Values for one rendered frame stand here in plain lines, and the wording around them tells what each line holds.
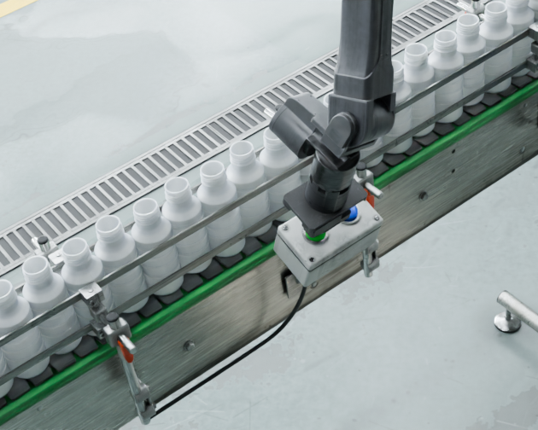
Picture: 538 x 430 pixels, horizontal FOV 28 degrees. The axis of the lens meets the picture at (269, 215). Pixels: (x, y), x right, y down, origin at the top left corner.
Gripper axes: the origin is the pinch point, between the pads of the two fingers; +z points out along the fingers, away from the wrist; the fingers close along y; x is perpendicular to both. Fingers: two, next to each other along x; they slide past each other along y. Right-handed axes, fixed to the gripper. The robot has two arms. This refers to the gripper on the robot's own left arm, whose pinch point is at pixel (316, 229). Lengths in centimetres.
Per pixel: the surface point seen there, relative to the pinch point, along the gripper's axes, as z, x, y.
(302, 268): 4.1, 2.5, 3.8
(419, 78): 5.1, -14.9, -34.6
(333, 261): 4.9, 3.9, -1.0
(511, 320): 114, 7, -80
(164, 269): 10.9, -11.3, 18.2
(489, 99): 16, -10, -50
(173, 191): 5.1, -18.9, 11.5
